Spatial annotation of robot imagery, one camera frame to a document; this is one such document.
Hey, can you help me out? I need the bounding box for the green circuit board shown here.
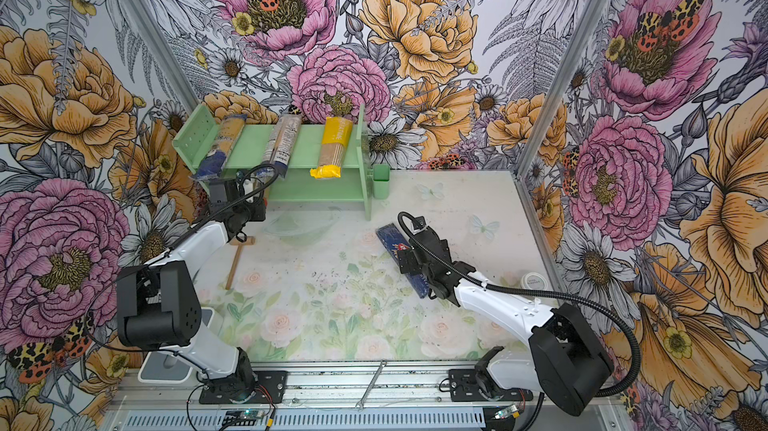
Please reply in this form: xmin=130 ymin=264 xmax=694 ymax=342
xmin=222 ymin=409 xmax=270 ymax=427

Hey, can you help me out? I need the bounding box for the spaghetti bag with blue end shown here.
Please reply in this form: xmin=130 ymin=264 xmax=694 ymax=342
xmin=193 ymin=114 xmax=247 ymax=182

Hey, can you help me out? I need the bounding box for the small wooden mallet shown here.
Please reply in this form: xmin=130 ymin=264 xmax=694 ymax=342
xmin=224 ymin=236 xmax=255 ymax=291

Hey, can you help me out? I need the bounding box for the metal rod on rail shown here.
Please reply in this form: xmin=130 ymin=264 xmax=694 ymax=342
xmin=355 ymin=360 xmax=388 ymax=410

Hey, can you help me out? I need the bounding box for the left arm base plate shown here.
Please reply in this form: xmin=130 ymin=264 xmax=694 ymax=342
xmin=199 ymin=371 xmax=288 ymax=405

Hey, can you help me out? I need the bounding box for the spaghetti bag with white label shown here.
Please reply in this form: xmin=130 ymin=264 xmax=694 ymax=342
xmin=261 ymin=114 xmax=303 ymax=177

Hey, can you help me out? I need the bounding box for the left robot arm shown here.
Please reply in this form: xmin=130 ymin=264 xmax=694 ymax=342
xmin=116 ymin=164 xmax=278 ymax=402

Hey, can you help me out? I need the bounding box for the white round jar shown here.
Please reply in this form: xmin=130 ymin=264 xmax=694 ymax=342
xmin=520 ymin=272 xmax=551 ymax=291

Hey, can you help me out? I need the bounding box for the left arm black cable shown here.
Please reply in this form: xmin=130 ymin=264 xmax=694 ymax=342
xmin=83 ymin=162 xmax=281 ymax=354

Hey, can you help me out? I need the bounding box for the green cup on shelf side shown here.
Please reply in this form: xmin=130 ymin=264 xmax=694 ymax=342
xmin=372 ymin=164 xmax=391 ymax=200

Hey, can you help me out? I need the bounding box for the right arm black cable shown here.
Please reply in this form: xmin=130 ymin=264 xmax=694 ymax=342
xmin=397 ymin=210 xmax=642 ymax=431

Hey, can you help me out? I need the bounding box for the white grey bin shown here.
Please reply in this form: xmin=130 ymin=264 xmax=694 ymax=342
xmin=138 ymin=307 xmax=222 ymax=386

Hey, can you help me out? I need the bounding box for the small board right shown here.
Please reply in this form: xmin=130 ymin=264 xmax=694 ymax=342
xmin=494 ymin=404 xmax=520 ymax=420

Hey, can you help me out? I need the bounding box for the green wooden shelf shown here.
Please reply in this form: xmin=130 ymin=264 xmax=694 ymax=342
xmin=173 ymin=104 xmax=373 ymax=218

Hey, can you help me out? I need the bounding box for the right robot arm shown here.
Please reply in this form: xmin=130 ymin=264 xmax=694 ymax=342
xmin=398 ymin=227 xmax=614 ymax=416

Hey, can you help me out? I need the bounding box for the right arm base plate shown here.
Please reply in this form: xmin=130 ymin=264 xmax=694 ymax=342
xmin=447 ymin=368 xmax=534 ymax=402

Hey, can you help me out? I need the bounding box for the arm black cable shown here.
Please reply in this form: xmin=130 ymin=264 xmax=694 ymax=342
xmin=397 ymin=210 xmax=642 ymax=431
xmin=83 ymin=162 xmax=281 ymax=354

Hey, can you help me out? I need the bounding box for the yellow spaghetti bag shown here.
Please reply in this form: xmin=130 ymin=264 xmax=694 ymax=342
xmin=310 ymin=117 xmax=354 ymax=179

